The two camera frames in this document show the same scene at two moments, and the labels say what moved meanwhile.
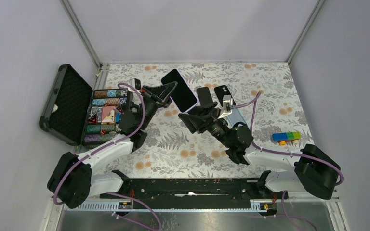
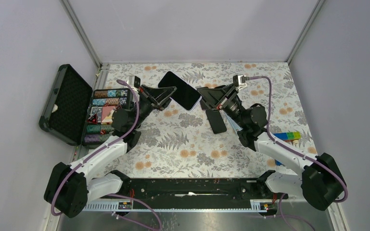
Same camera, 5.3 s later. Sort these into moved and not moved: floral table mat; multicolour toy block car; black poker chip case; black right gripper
Moved: black right gripper
Not moved: black poker chip case; multicolour toy block car; floral table mat
